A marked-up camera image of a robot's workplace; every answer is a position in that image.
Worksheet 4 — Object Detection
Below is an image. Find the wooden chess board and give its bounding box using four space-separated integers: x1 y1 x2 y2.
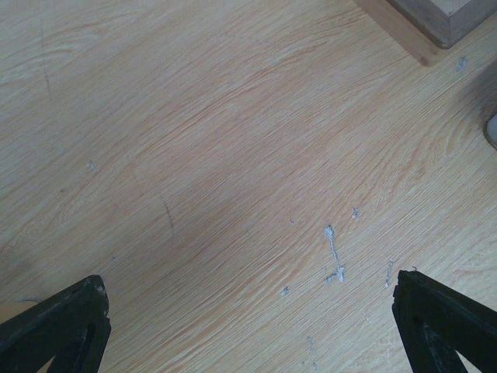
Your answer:
356 0 496 67

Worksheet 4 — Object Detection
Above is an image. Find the gold metal tin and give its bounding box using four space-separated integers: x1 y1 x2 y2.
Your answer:
484 114 497 149

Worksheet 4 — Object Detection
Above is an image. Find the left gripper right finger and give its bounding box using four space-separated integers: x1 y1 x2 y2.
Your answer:
392 270 496 372

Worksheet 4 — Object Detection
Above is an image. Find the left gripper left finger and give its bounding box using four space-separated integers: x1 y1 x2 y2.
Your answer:
1 275 111 372

